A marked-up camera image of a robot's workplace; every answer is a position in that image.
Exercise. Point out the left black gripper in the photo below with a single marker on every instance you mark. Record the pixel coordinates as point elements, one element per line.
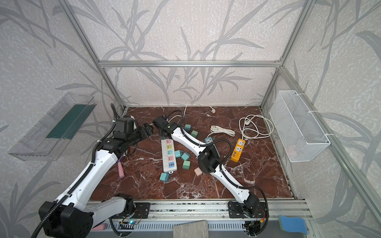
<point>143,133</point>

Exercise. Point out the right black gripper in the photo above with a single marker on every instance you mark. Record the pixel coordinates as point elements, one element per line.
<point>160,135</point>

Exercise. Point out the white multicolour power strip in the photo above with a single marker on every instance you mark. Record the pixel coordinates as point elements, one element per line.
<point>168,156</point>

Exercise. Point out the blue power strip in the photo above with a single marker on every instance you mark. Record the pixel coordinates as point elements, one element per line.
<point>208,140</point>

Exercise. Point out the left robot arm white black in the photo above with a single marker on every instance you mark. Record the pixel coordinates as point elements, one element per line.
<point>69,216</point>

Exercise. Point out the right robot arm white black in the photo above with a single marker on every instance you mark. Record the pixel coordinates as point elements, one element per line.
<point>210,163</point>

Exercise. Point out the orange power strip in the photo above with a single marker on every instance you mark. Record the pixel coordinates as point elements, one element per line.
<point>236,154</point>

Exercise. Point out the green plug cube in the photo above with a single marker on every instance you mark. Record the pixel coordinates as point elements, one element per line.
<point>186,165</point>
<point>194,133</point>

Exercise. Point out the purple pink hand rake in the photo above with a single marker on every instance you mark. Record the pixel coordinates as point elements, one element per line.
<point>120,168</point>

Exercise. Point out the purple pink brush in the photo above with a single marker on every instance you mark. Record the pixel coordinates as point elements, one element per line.
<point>101,227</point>

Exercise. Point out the grey sponge block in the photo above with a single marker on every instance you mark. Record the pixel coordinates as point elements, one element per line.
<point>198,229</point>

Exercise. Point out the blue sponge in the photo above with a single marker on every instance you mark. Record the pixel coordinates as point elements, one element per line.
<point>293,225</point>

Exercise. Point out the clear plastic wall tray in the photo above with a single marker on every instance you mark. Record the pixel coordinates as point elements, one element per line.
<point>47,140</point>

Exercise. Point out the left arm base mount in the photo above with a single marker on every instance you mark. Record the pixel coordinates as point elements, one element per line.
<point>140,211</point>

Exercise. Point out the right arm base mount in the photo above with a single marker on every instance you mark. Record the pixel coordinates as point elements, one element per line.
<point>236,211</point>

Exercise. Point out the white wire mesh basket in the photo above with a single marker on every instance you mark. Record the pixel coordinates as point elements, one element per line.
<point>299,131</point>

